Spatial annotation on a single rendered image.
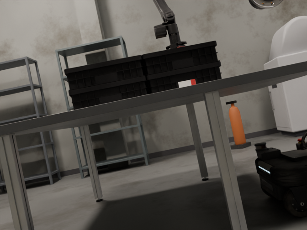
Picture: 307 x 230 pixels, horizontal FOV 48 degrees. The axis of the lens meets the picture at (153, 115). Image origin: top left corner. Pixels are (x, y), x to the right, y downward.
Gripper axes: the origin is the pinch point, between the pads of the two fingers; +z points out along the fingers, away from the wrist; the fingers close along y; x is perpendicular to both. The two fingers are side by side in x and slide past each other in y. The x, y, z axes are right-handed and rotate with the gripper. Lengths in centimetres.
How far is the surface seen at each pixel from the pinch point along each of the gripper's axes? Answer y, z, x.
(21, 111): -412, -32, 81
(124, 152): -287, 63, 166
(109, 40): -242, -91, 148
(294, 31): -64, -47, 303
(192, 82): 7.1, 13.3, -2.0
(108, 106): 5, 19, -56
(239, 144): -132, 79, 230
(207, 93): 31.4, 22.1, -22.8
